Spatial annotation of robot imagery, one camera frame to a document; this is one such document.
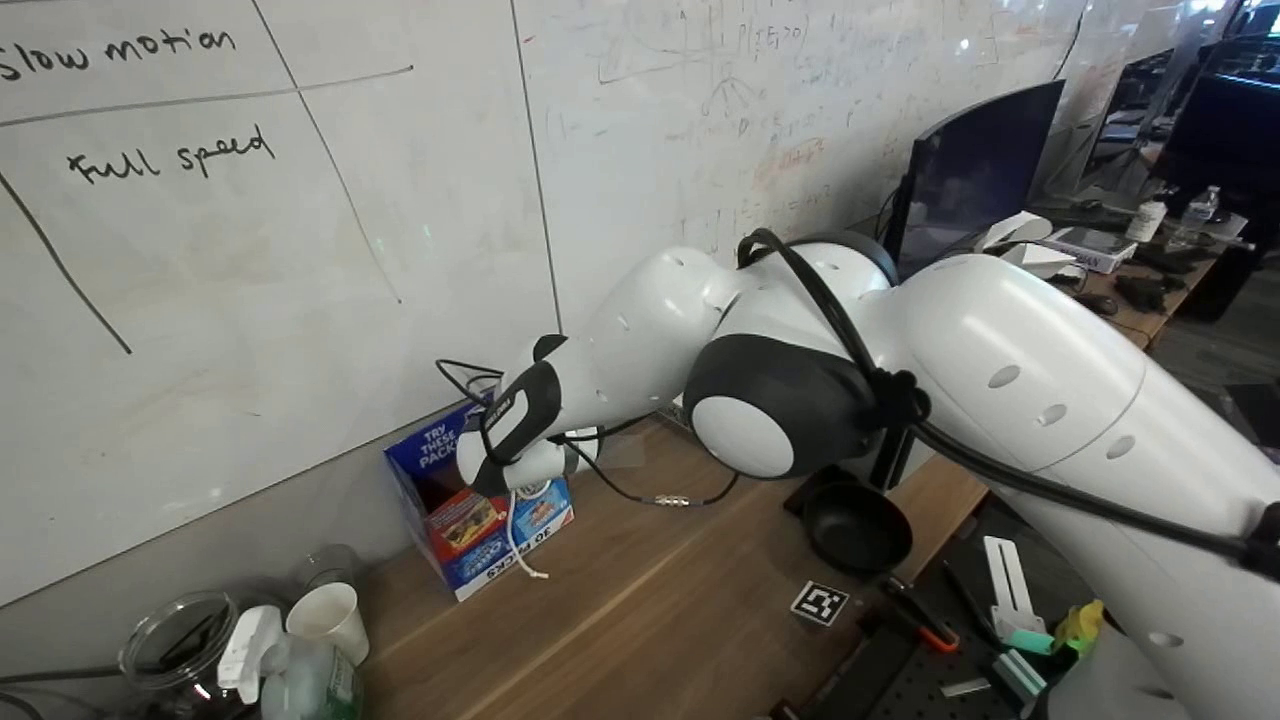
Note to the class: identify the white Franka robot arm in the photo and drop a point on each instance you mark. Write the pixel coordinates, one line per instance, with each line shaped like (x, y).
(1015, 362)

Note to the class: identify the blue cardboard snack box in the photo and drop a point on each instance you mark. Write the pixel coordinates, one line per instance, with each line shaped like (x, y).
(460, 542)

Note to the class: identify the black round bowl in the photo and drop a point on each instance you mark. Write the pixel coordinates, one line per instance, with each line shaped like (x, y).
(853, 525)

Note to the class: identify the black white fiducial tag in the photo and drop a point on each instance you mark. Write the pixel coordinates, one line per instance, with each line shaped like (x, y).
(817, 601)

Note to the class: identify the black monitor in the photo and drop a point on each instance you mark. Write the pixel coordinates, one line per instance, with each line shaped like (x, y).
(983, 174)

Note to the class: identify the white paper cup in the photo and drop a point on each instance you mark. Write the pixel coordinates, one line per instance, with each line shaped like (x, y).
(331, 622)

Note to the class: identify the white desk papers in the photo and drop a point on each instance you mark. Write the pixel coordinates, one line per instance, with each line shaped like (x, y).
(1052, 244)

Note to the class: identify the spray bottle green liquid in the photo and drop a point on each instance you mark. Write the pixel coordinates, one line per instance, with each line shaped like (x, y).
(304, 681)

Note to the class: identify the green yellow toy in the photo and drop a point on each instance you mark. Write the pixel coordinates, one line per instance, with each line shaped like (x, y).
(1082, 625)

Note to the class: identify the large clear glass jar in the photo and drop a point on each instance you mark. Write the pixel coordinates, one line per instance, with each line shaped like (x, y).
(177, 653)

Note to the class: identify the small plastic bottle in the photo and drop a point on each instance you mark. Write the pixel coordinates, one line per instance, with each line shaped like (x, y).
(1200, 213)

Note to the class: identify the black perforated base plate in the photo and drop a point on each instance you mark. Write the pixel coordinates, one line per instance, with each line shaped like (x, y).
(921, 684)

